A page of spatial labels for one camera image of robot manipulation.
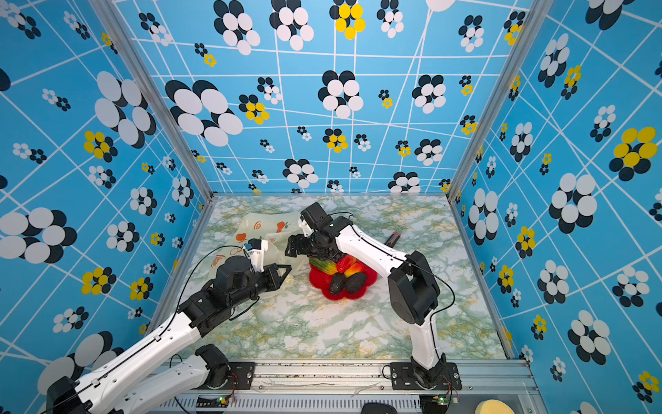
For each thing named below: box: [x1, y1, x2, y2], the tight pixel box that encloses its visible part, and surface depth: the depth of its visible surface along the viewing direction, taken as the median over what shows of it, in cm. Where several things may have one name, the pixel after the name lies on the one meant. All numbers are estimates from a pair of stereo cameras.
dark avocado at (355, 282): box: [344, 272, 367, 295], surface depth 89 cm
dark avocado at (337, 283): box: [329, 272, 345, 295], surface depth 89 cm
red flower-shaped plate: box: [308, 262, 378, 302], surface depth 91 cm
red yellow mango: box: [336, 254, 366, 278], surface depth 93 cm
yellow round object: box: [474, 398, 516, 414], surface depth 68 cm
